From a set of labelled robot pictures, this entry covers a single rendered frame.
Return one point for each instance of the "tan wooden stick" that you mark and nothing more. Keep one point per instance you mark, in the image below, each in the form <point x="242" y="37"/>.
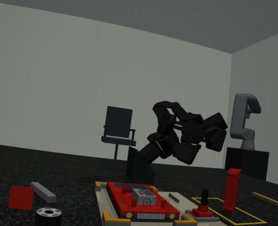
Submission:
<point x="266" y="199"/>

